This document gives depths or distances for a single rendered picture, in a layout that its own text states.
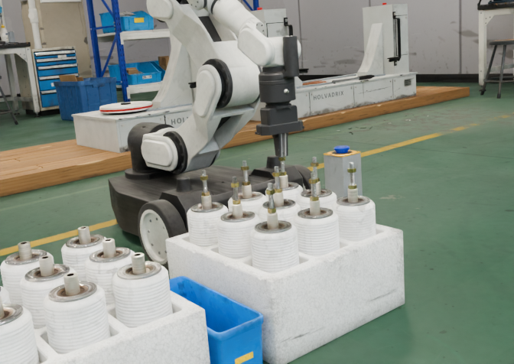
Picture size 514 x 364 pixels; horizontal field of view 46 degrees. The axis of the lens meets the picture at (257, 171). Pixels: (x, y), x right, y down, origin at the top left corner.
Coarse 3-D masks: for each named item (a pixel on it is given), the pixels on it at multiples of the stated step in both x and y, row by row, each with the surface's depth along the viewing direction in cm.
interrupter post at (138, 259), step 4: (140, 252) 105; (132, 256) 103; (136, 256) 103; (140, 256) 103; (144, 256) 104; (132, 260) 103; (136, 260) 103; (140, 260) 103; (144, 260) 104; (132, 264) 104; (136, 264) 103; (140, 264) 103; (144, 264) 104; (132, 268) 104; (136, 268) 103; (140, 268) 103; (144, 268) 104; (136, 272) 104; (140, 272) 104
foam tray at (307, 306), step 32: (192, 256) 135; (224, 256) 129; (320, 256) 125; (352, 256) 127; (384, 256) 134; (224, 288) 127; (256, 288) 118; (288, 288) 117; (320, 288) 123; (352, 288) 129; (384, 288) 136; (288, 320) 118; (320, 320) 124; (352, 320) 130; (288, 352) 119
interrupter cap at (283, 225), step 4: (280, 220) 126; (260, 224) 125; (264, 224) 125; (280, 224) 124; (284, 224) 124; (288, 224) 123; (256, 228) 122; (260, 228) 122; (264, 228) 123; (280, 228) 121; (284, 228) 121; (288, 228) 121; (264, 232) 120; (268, 232) 119; (272, 232) 119; (276, 232) 119
